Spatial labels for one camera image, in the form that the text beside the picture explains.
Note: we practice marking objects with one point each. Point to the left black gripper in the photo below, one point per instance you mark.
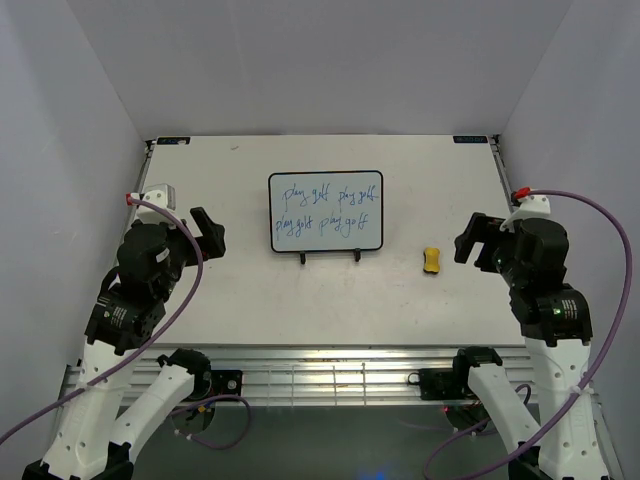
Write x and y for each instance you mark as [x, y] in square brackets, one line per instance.
[212, 243]

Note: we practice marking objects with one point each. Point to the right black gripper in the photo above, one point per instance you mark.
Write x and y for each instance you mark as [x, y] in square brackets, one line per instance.
[485, 228]

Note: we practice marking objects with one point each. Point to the yellow whiteboard eraser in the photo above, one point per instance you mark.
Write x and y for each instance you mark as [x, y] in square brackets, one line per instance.
[431, 261]

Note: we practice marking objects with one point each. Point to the small black-framed whiteboard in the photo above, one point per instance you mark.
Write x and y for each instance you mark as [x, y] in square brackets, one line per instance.
[326, 211]

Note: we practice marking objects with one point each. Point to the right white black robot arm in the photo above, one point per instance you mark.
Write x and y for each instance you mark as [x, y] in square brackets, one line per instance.
[555, 322]

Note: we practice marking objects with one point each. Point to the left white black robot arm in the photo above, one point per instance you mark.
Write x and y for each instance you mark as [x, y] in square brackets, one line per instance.
[95, 438]

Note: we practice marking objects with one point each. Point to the right blue corner label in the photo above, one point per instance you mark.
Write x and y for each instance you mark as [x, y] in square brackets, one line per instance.
[470, 139]

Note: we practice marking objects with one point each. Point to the blue corner label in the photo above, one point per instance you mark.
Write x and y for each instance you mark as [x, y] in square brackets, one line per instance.
[173, 141]
[470, 139]

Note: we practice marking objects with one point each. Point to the left blue corner label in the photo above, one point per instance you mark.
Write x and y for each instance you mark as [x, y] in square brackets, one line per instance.
[173, 141]

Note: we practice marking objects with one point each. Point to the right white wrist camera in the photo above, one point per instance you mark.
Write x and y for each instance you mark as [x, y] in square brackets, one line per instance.
[526, 205]

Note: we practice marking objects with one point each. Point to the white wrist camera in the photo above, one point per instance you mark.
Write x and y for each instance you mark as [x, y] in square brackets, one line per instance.
[526, 205]
[160, 195]

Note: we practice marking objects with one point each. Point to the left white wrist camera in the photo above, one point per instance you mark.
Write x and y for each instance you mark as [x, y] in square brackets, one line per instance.
[160, 195]

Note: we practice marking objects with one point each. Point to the metal wire whiteboard stand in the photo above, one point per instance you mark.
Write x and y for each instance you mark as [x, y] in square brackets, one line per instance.
[354, 254]

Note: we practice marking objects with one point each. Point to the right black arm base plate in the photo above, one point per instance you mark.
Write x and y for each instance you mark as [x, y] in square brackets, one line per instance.
[438, 384]

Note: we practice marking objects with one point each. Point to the aluminium extrusion rail frame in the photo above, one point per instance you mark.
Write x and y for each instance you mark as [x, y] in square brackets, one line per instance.
[322, 376]

